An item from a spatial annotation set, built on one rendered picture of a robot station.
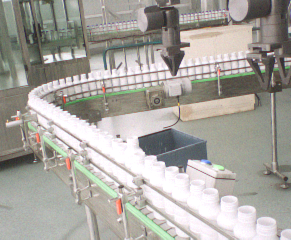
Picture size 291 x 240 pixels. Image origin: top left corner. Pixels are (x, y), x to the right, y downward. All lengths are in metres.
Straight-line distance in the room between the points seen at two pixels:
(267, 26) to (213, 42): 4.73
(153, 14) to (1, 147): 3.67
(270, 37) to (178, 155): 1.08
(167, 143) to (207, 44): 3.51
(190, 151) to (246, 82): 1.53
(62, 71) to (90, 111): 3.73
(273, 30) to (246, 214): 0.38
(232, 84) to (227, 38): 2.44
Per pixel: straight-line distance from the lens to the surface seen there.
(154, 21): 1.21
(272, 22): 0.89
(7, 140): 4.70
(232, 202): 0.95
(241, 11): 0.85
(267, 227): 0.83
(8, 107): 4.63
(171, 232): 1.14
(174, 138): 2.19
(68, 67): 6.76
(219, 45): 5.65
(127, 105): 3.09
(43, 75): 6.65
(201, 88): 3.20
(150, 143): 2.14
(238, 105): 5.89
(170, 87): 2.96
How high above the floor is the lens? 1.59
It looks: 16 degrees down
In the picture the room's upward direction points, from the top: 7 degrees counter-clockwise
